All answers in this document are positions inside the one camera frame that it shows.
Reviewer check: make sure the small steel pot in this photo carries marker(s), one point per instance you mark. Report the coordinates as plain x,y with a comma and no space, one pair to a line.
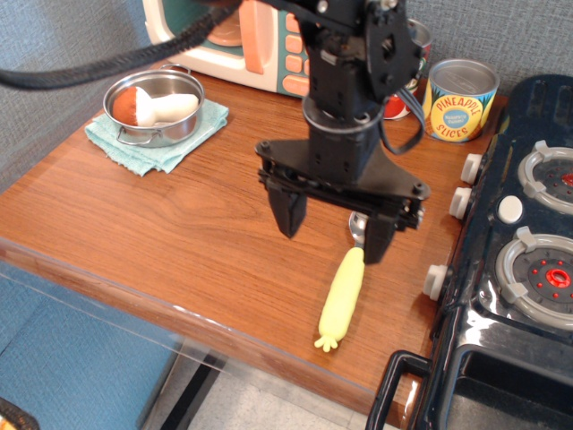
158,83

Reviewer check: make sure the yellow handled metal spoon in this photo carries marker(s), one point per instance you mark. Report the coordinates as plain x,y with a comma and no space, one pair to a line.
345,288

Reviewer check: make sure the grey stove knob middle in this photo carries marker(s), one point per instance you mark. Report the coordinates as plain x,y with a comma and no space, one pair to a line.
459,202

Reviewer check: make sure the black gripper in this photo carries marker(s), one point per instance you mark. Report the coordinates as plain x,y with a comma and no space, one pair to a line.
349,170

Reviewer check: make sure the plush mushroom toy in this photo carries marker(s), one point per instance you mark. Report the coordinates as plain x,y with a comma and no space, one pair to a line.
135,107

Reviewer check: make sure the orange object at corner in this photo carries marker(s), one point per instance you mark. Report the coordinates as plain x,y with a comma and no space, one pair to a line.
15,418

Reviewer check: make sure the teal toy microwave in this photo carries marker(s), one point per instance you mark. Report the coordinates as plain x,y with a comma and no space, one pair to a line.
257,46

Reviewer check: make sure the grey stove knob bottom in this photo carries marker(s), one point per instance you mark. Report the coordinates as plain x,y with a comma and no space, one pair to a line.
434,281

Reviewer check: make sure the grey stove knob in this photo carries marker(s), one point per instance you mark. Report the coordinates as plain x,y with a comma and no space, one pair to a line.
459,202
434,281
470,168

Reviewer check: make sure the black toy stove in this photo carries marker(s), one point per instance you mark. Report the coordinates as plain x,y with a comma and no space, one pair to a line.
502,338

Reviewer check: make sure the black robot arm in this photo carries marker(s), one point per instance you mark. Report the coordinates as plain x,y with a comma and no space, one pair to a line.
361,53

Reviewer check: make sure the pineapple slices can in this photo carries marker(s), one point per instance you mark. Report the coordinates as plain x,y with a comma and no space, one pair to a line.
458,99

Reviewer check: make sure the grey stove knob top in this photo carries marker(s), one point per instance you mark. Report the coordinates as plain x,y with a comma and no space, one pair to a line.
470,168

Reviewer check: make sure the tomato sauce can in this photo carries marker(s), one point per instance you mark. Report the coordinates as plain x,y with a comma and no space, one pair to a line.
422,36

